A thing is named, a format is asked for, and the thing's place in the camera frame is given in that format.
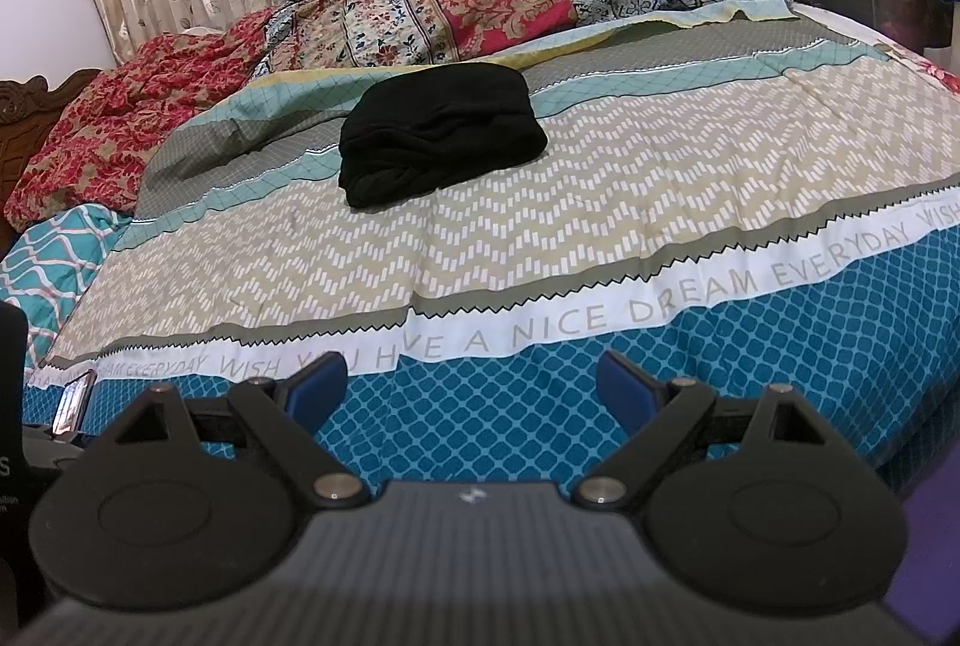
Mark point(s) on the teal patterned pillow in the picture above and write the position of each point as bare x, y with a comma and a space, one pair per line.
52, 263

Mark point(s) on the black pants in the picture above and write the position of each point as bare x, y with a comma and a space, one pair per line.
442, 129

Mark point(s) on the carved wooden headboard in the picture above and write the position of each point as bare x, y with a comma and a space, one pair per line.
30, 121

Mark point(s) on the purple cloth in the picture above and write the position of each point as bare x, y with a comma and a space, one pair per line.
934, 563

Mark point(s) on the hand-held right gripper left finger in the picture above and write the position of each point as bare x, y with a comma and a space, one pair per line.
319, 383

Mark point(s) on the floral patchwork quilt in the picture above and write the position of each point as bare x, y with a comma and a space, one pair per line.
465, 1

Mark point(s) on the printed bed sheet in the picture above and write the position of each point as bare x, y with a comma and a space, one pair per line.
600, 181

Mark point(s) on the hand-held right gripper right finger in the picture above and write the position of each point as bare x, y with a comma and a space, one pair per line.
626, 383

